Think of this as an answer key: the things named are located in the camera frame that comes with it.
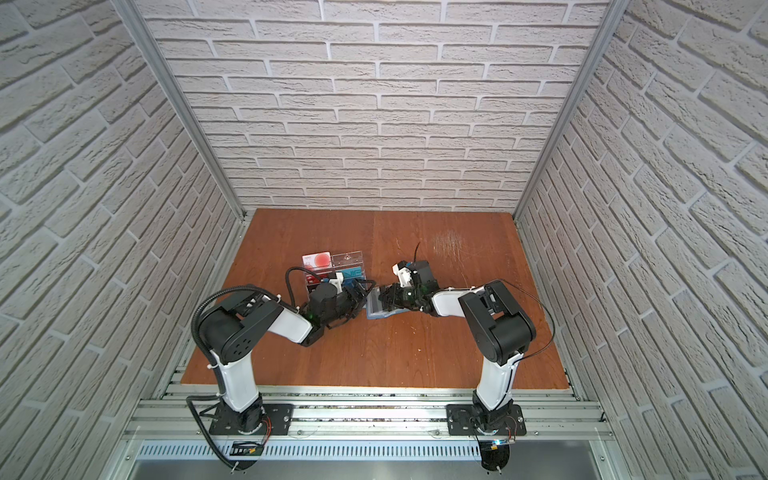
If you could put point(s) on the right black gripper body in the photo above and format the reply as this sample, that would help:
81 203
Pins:
407 297

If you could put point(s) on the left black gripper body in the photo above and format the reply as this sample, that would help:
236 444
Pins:
349 305

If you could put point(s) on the blue leather card holder wallet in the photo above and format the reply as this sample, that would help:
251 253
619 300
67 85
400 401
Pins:
376 310

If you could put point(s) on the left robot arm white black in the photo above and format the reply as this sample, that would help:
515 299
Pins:
228 325

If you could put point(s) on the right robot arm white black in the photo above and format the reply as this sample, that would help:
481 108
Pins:
501 329

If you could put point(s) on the teal blue cards stack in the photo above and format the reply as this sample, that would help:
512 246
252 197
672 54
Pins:
353 272

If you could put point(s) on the clear acrylic card organizer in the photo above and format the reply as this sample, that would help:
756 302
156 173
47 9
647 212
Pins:
342 260

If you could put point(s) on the red white card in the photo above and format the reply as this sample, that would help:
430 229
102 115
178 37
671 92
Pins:
317 261

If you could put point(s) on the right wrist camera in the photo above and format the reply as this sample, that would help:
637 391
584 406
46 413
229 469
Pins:
404 274

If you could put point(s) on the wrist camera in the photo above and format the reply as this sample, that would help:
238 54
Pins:
404 274
337 279

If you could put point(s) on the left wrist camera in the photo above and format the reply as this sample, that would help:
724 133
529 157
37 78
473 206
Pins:
337 279

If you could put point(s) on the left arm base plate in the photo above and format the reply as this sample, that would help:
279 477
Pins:
253 421

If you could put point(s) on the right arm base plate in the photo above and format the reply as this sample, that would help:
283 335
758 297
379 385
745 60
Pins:
470 420

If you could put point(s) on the aluminium rail frame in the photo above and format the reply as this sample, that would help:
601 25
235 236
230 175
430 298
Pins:
367 413

